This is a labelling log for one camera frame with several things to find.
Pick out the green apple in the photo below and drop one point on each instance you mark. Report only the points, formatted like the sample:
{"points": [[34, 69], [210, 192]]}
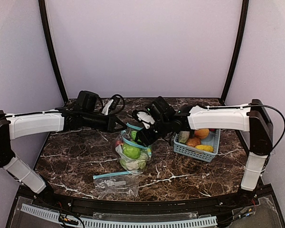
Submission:
{"points": [[131, 152]]}

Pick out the white slotted cable duct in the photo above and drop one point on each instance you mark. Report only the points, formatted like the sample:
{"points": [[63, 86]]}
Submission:
{"points": [[119, 221]]}

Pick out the orange brown potato toy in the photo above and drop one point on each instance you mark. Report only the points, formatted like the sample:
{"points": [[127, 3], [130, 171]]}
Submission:
{"points": [[193, 142]]}

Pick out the white cauliflower toy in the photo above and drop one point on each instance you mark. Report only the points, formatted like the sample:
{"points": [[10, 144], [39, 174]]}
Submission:
{"points": [[134, 165]]}

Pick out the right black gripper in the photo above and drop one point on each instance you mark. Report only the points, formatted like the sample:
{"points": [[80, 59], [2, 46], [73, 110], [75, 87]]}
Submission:
{"points": [[147, 132]]}

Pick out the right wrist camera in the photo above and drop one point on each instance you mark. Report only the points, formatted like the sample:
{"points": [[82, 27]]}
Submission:
{"points": [[143, 117]]}

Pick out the light blue plastic basket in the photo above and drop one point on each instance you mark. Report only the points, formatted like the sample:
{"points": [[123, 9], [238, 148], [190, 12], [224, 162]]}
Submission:
{"points": [[212, 140]]}

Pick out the right black frame post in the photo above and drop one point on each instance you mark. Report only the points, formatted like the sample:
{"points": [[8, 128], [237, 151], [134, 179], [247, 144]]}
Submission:
{"points": [[236, 50]]}

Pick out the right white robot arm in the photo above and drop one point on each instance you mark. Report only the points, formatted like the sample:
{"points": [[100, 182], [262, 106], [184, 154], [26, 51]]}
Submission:
{"points": [[160, 119]]}

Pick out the dark red pomegranate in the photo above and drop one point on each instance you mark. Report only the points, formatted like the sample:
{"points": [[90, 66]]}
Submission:
{"points": [[118, 143]]}

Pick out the green bumpy cucumber toy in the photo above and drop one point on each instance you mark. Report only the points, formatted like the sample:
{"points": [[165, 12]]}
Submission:
{"points": [[135, 138]]}

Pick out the yellow lemon toy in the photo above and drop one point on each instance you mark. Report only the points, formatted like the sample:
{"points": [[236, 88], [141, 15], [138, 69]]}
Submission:
{"points": [[207, 148]]}

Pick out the black frame post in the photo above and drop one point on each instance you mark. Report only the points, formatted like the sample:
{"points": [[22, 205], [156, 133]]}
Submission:
{"points": [[51, 50], [236, 50]]}

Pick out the orange fruit toy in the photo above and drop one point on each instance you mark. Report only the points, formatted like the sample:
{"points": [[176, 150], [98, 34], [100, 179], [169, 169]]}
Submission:
{"points": [[201, 133]]}

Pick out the clear zip bag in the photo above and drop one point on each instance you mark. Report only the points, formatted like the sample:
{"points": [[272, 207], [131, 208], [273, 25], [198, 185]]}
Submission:
{"points": [[122, 184], [126, 138]]}

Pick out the white green cabbage toy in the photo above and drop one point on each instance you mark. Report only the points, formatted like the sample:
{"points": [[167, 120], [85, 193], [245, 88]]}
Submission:
{"points": [[183, 136]]}

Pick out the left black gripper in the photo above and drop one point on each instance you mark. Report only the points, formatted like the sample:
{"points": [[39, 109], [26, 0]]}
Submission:
{"points": [[110, 123]]}

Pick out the left black frame post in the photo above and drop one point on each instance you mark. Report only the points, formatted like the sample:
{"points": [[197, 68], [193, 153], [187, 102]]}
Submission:
{"points": [[51, 50]]}

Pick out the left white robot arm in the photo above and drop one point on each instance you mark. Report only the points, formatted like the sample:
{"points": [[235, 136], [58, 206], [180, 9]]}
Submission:
{"points": [[88, 111]]}

